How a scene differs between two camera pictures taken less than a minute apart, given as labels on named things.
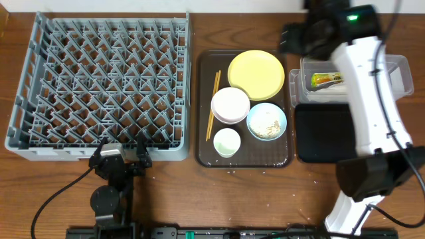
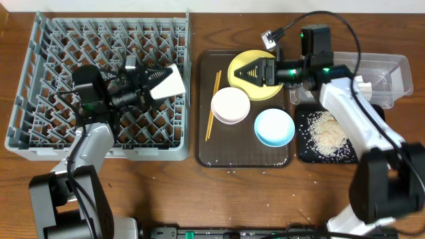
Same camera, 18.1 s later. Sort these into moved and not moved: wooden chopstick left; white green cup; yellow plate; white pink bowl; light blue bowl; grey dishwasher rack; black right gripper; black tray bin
Moved: white green cup; black right gripper; light blue bowl
Not moved: wooden chopstick left; white pink bowl; black tray bin; grey dishwasher rack; yellow plate
